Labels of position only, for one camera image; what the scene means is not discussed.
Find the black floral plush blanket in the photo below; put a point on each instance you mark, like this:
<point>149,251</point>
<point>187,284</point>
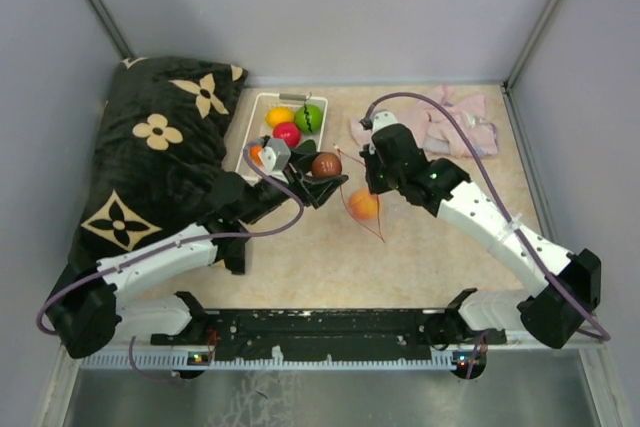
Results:
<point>159,147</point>

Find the dark green avocado toy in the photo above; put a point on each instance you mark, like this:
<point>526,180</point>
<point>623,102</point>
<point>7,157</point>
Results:
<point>308,146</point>

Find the white perforated plastic basket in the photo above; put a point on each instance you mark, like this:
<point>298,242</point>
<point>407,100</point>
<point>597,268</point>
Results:
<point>257,127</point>

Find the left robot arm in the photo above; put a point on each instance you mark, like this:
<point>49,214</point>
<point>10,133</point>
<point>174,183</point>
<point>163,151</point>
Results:
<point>95,302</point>

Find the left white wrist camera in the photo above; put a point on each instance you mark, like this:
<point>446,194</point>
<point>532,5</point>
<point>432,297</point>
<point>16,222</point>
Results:
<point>274,154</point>

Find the brown passion fruit toy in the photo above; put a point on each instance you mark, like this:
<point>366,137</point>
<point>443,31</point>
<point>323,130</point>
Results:
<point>325,165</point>

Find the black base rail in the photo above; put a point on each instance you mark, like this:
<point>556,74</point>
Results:
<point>408,334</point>

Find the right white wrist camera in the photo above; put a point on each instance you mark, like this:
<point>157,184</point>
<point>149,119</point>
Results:
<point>377,121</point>

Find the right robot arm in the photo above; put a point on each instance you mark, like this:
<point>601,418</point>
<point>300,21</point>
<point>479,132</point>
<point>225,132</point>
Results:
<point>557,284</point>

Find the clear orange zip bag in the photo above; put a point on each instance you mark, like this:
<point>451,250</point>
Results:
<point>354,168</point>

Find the red apple toy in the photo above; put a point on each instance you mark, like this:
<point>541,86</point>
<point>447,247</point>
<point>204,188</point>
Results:
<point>288,132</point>

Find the pink crumpled cloth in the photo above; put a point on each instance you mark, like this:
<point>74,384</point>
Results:
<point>433,132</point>

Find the orange fruit toy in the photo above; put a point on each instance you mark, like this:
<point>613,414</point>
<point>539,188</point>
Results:
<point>255,154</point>

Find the peach toy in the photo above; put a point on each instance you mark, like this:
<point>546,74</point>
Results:
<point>363,205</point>

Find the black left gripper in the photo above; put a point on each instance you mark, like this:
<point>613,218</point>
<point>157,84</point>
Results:
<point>316,190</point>

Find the green watermelon ball toy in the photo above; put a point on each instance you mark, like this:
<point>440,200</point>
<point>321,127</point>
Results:
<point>308,118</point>

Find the yellow lemon toy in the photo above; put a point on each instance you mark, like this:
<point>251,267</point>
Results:
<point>278,115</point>

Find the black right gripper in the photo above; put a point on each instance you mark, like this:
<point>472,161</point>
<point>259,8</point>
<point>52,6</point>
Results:
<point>370,156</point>

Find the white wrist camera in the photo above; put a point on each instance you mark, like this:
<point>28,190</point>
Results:
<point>377,121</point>
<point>274,154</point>

